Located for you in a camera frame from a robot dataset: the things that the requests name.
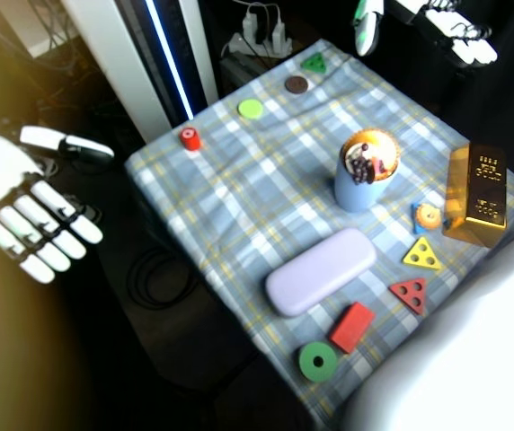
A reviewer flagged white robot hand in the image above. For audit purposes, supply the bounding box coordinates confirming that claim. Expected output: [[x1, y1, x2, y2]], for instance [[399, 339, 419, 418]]
[[353, 0, 499, 69], [0, 125, 117, 285]]

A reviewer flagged chocolate topped cupcake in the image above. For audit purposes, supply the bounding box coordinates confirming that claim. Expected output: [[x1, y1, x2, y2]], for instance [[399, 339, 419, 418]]
[[341, 128, 401, 185]]

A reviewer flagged blue plastic cup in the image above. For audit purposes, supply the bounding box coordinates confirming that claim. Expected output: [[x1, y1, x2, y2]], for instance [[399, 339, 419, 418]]
[[333, 150, 397, 214]]

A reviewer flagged green triangle block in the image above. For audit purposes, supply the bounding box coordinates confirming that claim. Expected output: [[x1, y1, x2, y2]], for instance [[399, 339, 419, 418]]
[[300, 52, 328, 74]]

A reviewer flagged white plug adapter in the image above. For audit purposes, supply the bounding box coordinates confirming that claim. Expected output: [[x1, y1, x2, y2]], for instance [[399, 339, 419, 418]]
[[270, 17, 288, 46], [242, 12, 258, 41]]

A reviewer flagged brown sandwich cookie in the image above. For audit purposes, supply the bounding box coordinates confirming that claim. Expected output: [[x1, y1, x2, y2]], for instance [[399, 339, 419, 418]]
[[283, 75, 310, 94]]

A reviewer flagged white power strip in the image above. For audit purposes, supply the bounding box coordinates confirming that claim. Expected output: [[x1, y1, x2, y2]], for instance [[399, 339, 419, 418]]
[[219, 30, 295, 59]]

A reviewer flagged green sandwich cookie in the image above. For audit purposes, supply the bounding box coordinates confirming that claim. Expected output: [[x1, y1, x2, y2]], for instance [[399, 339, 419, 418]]
[[237, 98, 265, 119]]

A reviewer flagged white column with blue light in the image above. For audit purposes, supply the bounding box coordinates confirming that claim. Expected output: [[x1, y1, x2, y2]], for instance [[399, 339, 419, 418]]
[[61, 0, 220, 143]]

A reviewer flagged red cylinder block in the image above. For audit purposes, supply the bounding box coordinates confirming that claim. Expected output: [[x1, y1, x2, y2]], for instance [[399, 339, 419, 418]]
[[180, 127, 202, 153]]

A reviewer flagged blue triangle block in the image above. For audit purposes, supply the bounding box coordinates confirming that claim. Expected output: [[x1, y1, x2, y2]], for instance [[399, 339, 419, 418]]
[[410, 202, 427, 234]]

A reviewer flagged beige flower biscuit toy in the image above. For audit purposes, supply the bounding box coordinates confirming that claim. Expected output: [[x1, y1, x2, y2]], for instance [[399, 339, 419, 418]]
[[418, 202, 442, 231]]

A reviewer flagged shiny gold bar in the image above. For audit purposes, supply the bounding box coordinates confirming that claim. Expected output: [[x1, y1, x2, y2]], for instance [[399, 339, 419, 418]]
[[441, 142, 509, 249]]

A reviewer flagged blue plaid tablecloth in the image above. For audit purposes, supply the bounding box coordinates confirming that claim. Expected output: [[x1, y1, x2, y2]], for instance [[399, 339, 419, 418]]
[[124, 38, 514, 427]]

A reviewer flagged yellow triangle block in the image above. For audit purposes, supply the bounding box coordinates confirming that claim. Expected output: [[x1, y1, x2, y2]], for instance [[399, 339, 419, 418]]
[[402, 236, 443, 271]]

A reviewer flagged lilac glasses case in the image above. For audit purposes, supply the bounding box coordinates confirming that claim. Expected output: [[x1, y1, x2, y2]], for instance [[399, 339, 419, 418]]
[[264, 227, 377, 318]]

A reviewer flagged red triangle block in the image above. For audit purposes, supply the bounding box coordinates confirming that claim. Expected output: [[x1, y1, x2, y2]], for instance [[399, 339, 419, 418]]
[[389, 277, 428, 315]]

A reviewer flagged red rectangular block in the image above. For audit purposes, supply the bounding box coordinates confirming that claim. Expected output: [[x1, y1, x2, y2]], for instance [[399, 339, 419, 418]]
[[327, 301, 377, 355]]

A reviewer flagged black coiled cable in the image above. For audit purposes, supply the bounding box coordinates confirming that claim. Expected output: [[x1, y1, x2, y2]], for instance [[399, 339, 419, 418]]
[[128, 249, 199, 311]]

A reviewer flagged green ring stacker toy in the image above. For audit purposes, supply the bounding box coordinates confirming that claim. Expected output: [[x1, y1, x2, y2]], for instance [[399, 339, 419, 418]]
[[298, 341, 339, 383]]

